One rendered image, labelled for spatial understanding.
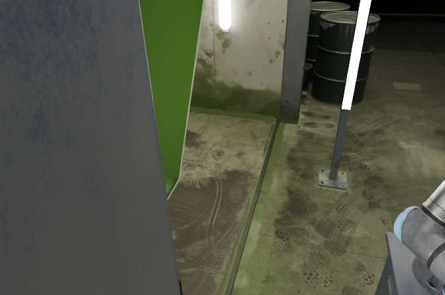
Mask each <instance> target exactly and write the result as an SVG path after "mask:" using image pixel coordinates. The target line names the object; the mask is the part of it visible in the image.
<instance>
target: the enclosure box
mask: <svg viewBox="0 0 445 295"><path fill-rule="evenodd" d="M139 2H140V11H141V16H142V26H143V31H144V39H145V45H146V53H147V59H148V67H149V73H150V81H151V87H152V96H153V101H154V110H155V115H156V124H157V129H158V138H159V143H160V152H161V157H162V166H163V171H164V180H165V185H166V194H167V199H169V198H170V196H171V194H172V192H173V190H174V189H175V187H176V185H177V183H178V182H179V179H180V174H181V165H182V160H183V151H184V146H185V137H186V132H187V123H188V118H189V108H190V103H191V94H192V89H193V80H194V75H195V67H196V61H197V52H198V47H199V38H200V33H201V24H202V19H203V10H204V5H205V0H139Z"/></svg>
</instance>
